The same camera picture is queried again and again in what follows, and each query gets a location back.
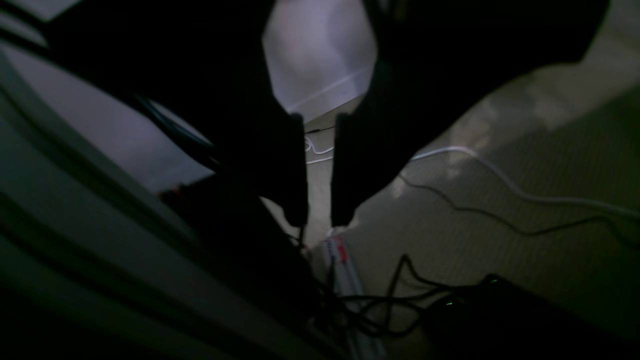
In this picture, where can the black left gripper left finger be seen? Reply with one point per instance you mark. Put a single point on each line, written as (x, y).
(204, 61)

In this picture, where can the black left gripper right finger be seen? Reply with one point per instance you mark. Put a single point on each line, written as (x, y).
(435, 60)

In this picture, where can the black electronics box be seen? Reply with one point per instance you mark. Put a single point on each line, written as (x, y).
(498, 320)

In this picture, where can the white power strip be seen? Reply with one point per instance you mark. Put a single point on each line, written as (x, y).
(347, 282)

